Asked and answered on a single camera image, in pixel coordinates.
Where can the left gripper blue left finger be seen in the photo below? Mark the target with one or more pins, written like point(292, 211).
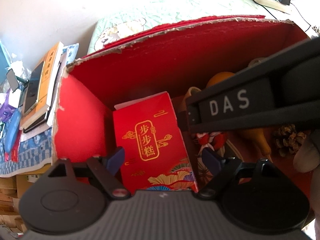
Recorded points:
point(113, 163)

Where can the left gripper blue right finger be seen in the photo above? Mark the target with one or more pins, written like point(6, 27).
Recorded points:
point(212, 161)

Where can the fabric doll with loop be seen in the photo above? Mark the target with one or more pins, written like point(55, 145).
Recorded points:
point(196, 142)

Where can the small red gift box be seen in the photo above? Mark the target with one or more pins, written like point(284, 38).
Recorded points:
point(155, 154)

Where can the orange wooden gourd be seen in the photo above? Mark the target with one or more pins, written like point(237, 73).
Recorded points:
point(248, 127)

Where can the brown pine cone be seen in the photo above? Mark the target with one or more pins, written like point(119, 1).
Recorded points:
point(288, 140)

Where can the printed packing tape roll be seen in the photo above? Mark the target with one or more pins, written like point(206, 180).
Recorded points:
point(256, 61)

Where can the person's right hand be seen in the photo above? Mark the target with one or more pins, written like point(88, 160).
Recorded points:
point(307, 157)

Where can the white power strip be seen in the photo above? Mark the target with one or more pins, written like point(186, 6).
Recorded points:
point(275, 4)

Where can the stack of books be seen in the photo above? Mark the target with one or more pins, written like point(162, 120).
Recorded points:
point(41, 89)

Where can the cardboard boxes pile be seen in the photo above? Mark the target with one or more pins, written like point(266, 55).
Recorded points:
point(12, 190)

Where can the large red cardboard box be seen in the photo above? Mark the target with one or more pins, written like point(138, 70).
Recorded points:
point(167, 58)

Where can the green cartoon bedsheet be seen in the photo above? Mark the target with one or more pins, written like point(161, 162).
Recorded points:
point(151, 14)

